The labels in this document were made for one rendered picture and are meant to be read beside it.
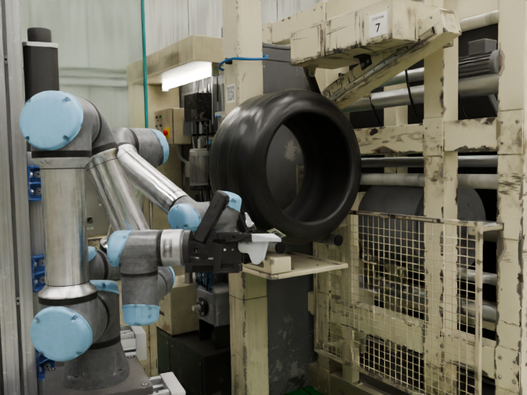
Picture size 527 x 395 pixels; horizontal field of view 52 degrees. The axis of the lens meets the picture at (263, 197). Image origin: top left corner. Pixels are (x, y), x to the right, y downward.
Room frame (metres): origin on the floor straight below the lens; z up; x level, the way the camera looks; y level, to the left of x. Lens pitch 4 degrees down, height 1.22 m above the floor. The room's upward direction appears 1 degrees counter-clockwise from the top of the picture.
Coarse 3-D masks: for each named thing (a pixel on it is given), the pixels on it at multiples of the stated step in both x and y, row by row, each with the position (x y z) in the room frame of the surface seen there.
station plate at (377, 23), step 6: (384, 12) 1.96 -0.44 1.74; (372, 18) 2.01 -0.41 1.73; (378, 18) 1.99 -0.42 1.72; (384, 18) 1.96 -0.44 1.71; (372, 24) 2.01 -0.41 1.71; (378, 24) 1.99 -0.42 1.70; (384, 24) 1.96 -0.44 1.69; (372, 30) 2.01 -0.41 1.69; (378, 30) 1.99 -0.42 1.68; (384, 30) 1.96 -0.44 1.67; (372, 36) 2.01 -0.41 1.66
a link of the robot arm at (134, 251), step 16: (112, 240) 1.08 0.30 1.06; (128, 240) 1.08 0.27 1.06; (144, 240) 1.08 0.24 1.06; (160, 240) 1.08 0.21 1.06; (112, 256) 1.08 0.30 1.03; (128, 256) 1.07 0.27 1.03; (144, 256) 1.07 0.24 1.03; (160, 256) 1.10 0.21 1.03; (128, 272) 1.07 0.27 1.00; (144, 272) 1.08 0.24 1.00
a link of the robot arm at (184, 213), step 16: (128, 144) 1.55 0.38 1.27; (128, 160) 1.51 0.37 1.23; (144, 160) 1.52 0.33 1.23; (128, 176) 1.49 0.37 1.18; (144, 176) 1.46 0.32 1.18; (160, 176) 1.46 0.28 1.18; (144, 192) 1.46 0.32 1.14; (160, 192) 1.42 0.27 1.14; (176, 192) 1.41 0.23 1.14; (160, 208) 1.44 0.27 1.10; (176, 208) 1.36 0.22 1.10; (192, 208) 1.36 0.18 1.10; (176, 224) 1.35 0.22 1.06; (192, 224) 1.35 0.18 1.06
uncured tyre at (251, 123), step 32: (256, 96) 2.14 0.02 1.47; (288, 96) 2.01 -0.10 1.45; (320, 96) 2.09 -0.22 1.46; (224, 128) 2.06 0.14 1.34; (256, 128) 1.93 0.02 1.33; (288, 128) 2.36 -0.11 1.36; (320, 128) 2.35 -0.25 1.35; (352, 128) 2.17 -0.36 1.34; (224, 160) 1.98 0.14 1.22; (256, 160) 1.91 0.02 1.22; (320, 160) 2.40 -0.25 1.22; (352, 160) 2.15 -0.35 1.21; (256, 192) 1.91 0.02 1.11; (320, 192) 2.38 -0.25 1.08; (352, 192) 2.15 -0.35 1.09; (256, 224) 1.96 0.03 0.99; (288, 224) 1.98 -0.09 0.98; (320, 224) 2.06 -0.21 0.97
